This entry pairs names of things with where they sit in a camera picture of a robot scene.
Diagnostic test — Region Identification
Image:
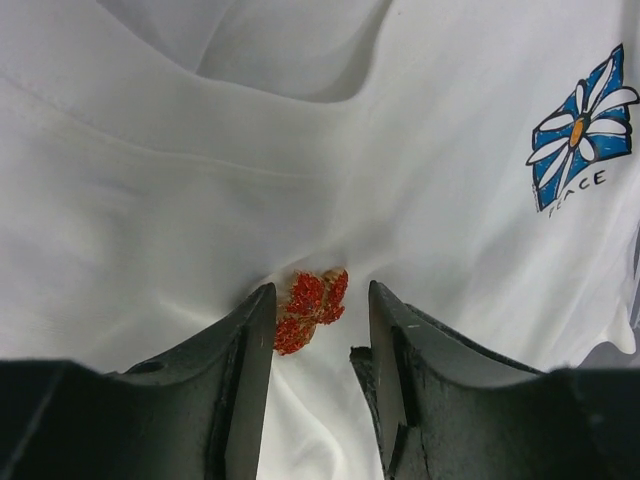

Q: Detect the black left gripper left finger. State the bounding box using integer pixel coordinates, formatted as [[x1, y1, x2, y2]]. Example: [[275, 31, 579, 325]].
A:
[[1, 284, 276, 479]]

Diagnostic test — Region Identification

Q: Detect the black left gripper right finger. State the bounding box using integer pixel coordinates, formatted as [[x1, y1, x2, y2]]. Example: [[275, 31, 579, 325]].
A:
[[349, 281, 639, 479]]

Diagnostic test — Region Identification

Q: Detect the red glitter brooch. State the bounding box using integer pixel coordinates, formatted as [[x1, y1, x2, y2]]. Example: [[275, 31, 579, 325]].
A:
[[273, 267, 349, 356]]

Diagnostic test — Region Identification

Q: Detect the white t-shirt with flower print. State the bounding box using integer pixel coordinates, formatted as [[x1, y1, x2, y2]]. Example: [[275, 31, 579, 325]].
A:
[[1, 1, 639, 479]]

